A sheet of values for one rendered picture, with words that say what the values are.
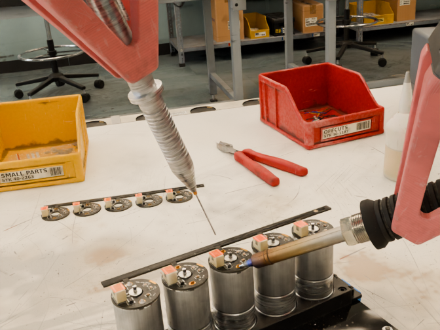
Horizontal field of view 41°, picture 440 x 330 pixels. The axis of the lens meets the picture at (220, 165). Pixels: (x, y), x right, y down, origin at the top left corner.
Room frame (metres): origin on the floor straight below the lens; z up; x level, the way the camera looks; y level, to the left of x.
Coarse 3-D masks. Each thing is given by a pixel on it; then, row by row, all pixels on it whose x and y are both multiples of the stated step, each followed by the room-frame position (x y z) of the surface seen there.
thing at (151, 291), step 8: (128, 280) 0.26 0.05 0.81; (136, 280) 0.26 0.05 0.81; (144, 280) 0.26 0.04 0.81; (128, 288) 0.25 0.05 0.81; (144, 288) 0.25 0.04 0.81; (152, 288) 0.25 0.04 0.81; (112, 296) 0.25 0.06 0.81; (144, 296) 0.25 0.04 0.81; (152, 296) 0.25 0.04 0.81; (120, 304) 0.24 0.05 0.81; (128, 304) 0.24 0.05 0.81; (136, 304) 0.24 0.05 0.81; (144, 304) 0.24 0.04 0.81
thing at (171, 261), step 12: (300, 216) 0.32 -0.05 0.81; (264, 228) 0.31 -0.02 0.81; (276, 228) 0.31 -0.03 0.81; (228, 240) 0.30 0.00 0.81; (240, 240) 0.30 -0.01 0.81; (192, 252) 0.29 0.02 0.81; (204, 252) 0.29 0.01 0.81; (156, 264) 0.28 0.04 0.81; (168, 264) 0.28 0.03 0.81; (120, 276) 0.27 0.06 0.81; (132, 276) 0.27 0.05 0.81
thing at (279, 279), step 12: (276, 240) 0.29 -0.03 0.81; (252, 252) 0.29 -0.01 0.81; (276, 264) 0.28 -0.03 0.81; (288, 264) 0.28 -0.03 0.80; (264, 276) 0.28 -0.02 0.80; (276, 276) 0.28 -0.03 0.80; (288, 276) 0.28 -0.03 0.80; (264, 288) 0.28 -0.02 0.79; (276, 288) 0.28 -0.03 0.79; (288, 288) 0.28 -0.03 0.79; (264, 300) 0.28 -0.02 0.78; (276, 300) 0.28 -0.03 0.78; (288, 300) 0.28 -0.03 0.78; (264, 312) 0.28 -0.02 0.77; (276, 312) 0.28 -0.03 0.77; (288, 312) 0.28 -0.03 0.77
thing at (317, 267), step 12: (312, 252) 0.29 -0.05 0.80; (324, 252) 0.29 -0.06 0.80; (300, 264) 0.29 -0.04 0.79; (312, 264) 0.29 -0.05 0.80; (324, 264) 0.29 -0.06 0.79; (300, 276) 0.29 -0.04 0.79; (312, 276) 0.29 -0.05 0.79; (324, 276) 0.29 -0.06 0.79; (300, 288) 0.29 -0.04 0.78; (312, 288) 0.29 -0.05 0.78; (324, 288) 0.29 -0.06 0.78; (312, 300) 0.29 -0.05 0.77
